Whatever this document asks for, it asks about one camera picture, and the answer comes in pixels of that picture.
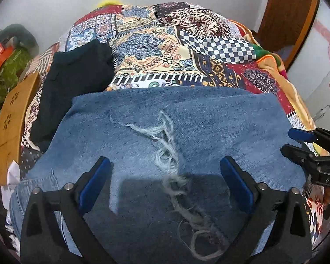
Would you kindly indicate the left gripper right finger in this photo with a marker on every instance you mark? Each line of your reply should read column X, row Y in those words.
column 277, row 229

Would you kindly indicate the brown wooden door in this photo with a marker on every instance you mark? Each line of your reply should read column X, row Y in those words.
column 285, row 26

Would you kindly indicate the white cloth under board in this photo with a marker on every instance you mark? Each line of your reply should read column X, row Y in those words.
column 13, row 178

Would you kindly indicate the yellow round object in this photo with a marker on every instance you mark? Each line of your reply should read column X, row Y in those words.
column 105, row 3

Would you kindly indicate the orange box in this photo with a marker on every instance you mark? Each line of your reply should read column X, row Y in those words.
column 5, row 53

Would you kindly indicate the patchwork patterned bedspread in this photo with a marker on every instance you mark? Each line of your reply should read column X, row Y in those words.
column 168, row 44

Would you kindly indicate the blue denim jeans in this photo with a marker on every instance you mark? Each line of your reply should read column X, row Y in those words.
column 133, row 217

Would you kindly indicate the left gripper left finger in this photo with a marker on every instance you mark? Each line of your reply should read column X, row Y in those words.
column 41, row 238

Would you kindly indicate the dark teal plush toy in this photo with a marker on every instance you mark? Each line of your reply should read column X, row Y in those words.
column 19, row 36

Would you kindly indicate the wooden lap desk board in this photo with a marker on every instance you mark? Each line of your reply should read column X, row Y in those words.
column 12, row 119

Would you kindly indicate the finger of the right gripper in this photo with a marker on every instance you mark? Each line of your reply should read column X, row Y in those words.
column 309, row 136
column 299, row 156

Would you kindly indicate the black folded garment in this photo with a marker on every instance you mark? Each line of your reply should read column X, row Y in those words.
column 86, row 69

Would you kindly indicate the green patterned storage bag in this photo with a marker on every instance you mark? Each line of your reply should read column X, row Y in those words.
column 11, row 70

